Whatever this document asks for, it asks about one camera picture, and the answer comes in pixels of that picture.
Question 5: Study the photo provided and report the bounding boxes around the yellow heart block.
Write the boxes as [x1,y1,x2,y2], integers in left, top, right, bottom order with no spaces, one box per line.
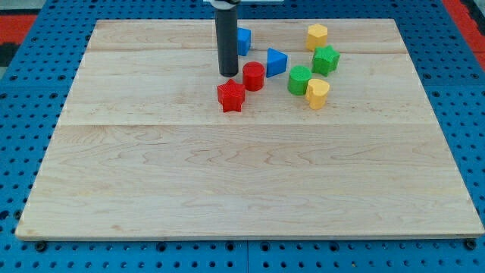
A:
[305,79,330,110]

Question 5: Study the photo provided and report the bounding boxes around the green star block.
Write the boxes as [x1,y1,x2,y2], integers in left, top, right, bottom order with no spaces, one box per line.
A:
[311,45,340,77]

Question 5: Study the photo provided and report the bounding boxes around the yellow hexagon block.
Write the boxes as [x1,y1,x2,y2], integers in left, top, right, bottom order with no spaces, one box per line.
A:
[306,24,328,51]

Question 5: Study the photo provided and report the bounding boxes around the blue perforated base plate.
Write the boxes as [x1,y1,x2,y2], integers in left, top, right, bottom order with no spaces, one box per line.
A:
[1,1,484,272]

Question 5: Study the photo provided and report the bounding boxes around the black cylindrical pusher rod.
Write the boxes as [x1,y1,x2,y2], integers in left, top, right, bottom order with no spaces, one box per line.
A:
[211,1,239,77]

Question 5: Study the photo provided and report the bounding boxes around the blue cube block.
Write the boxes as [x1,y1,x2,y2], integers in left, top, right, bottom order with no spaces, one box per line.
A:
[237,27,252,56]

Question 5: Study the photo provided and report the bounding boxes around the red star block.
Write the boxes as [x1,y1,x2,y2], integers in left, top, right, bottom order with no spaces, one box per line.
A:
[217,79,246,112]

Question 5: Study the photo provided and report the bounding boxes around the green cylinder block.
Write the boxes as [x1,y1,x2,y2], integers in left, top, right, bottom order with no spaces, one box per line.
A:
[287,65,312,96]

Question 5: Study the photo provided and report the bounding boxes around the light wooden board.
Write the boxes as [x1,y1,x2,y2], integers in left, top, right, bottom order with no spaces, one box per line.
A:
[15,19,484,241]

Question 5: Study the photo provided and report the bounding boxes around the red cylinder block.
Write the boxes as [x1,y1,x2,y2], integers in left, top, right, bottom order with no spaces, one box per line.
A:
[242,61,265,91]

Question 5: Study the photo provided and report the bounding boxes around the blue triangle block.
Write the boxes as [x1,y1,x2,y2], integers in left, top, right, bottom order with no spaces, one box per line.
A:
[266,48,288,78]

